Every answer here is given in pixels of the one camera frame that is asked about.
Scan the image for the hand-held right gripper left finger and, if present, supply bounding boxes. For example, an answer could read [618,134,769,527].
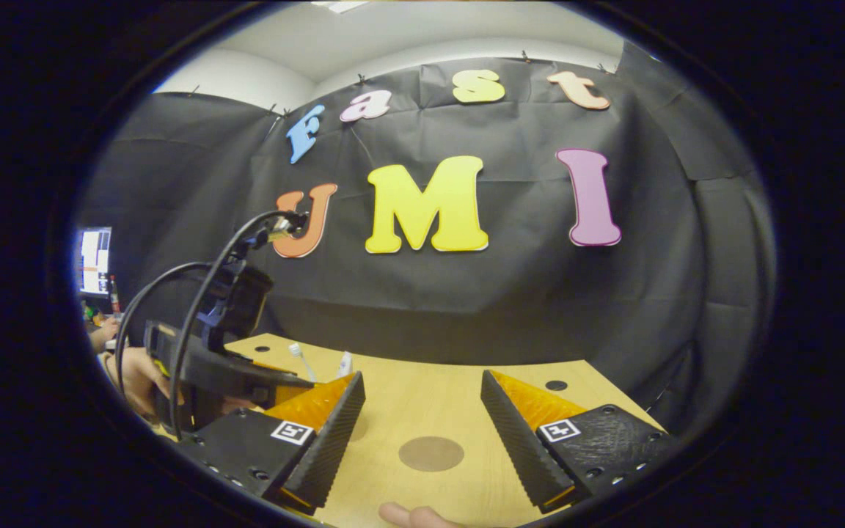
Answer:
[177,371,366,516]

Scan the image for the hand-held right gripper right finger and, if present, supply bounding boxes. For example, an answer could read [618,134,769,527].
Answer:
[480,369,676,514]

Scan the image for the white toothbrush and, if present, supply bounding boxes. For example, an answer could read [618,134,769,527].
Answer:
[288,342,318,384]

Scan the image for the round brown coaster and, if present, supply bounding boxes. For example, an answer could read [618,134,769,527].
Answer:
[398,436,465,472]

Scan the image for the wooden desktop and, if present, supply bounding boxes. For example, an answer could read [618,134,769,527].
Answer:
[147,334,669,528]

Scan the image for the black backdrop cloth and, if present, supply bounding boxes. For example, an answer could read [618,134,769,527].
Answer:
[74,40,775,433]

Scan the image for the computer monitor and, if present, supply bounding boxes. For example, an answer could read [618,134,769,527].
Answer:
[78,226,112,296]

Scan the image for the short black cable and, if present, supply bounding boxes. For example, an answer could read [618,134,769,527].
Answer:
[113,260,214,400]

